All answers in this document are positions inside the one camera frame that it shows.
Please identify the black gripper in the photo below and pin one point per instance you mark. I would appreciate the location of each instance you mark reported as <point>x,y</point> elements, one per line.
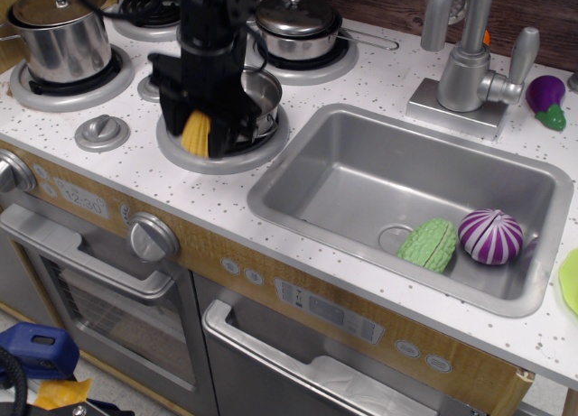
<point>210,84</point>

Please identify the yellow toy corn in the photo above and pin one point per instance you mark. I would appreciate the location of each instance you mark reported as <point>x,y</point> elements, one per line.
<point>195,134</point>

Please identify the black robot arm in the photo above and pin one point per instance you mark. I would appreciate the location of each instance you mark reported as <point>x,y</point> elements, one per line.
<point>214,27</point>

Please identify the small steel pan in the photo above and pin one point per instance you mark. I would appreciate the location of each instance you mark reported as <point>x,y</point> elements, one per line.
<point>265,92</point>

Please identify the back left stove burner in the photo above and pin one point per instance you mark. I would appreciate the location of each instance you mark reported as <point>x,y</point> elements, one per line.
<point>159,25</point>

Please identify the front left stove burner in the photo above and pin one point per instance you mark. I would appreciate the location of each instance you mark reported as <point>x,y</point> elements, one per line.
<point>46,96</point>

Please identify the back right stove burner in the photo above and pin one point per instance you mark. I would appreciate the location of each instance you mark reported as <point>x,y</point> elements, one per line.
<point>303,61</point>

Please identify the silver counter knob middle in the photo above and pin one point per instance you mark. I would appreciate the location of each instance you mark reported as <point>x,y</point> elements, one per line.
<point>147,90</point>

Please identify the silver counter knob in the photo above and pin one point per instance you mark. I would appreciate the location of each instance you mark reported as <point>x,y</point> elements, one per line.
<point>101,134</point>
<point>147,90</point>

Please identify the silver counter knob front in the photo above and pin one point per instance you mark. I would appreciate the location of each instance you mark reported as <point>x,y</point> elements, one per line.
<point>101,134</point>

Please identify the silver oven knob right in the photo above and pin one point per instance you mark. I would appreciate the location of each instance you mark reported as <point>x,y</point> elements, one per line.
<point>150,239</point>

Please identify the silver oven knob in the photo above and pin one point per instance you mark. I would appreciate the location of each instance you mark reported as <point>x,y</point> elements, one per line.
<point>150,239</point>
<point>15,174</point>

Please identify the steel saucepan with lid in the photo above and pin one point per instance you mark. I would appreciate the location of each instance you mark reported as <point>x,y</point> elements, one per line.
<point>297,30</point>

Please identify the tall steel pot with lid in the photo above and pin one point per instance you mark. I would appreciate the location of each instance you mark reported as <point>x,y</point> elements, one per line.
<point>63,40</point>

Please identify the grey sink basin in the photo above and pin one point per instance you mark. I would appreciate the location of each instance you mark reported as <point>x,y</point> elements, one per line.
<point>361,182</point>

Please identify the silver oven knob left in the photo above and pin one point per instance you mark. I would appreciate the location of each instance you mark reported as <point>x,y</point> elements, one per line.
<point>15,174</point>

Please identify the green toy bitter gourd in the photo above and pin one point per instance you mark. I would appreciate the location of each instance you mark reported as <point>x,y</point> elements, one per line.
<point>431,245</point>

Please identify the silver toy faucet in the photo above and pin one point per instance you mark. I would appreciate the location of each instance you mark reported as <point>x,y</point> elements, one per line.
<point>470,97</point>

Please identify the blue clamp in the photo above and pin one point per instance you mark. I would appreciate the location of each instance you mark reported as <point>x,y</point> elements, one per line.
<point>43,352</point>

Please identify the yellow tape piece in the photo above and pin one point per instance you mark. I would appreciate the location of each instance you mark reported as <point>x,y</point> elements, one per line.
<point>54,394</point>

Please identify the purple white toy onion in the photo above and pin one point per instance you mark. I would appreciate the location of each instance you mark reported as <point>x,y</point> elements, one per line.
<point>490,236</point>

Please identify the purple toy eggplant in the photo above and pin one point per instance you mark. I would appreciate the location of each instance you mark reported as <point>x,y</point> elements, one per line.
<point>544,96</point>

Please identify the light green plate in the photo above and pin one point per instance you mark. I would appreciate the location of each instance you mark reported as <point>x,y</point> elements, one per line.
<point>568,278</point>

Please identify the oven door with handle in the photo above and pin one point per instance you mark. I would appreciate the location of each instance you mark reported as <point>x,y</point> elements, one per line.
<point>140,321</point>

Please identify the dishwasher door with handle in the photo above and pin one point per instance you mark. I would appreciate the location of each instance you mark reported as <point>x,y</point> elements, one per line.
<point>263,363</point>

